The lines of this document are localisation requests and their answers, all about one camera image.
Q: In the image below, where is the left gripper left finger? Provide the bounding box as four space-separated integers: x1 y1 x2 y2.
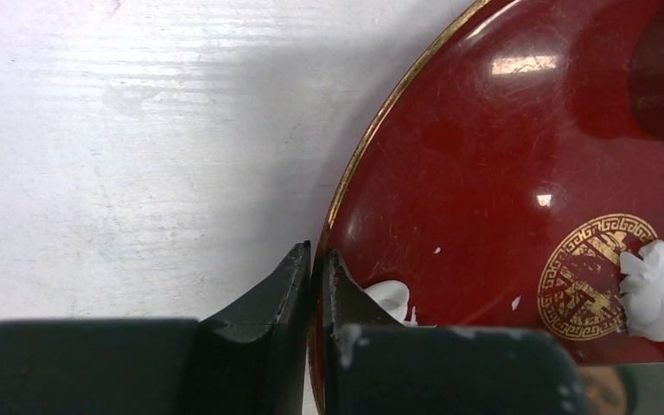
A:
0 241 311 414

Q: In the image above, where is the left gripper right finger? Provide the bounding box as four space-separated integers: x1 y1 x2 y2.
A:
320 251 591 414

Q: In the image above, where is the white dough piece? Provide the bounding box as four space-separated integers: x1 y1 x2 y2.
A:
364 280 418 327

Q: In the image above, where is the round red lacquer tray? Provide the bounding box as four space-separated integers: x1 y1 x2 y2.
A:
308 0 664 415

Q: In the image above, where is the torn white dough scrap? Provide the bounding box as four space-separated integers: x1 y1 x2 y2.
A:
619 239 664 342

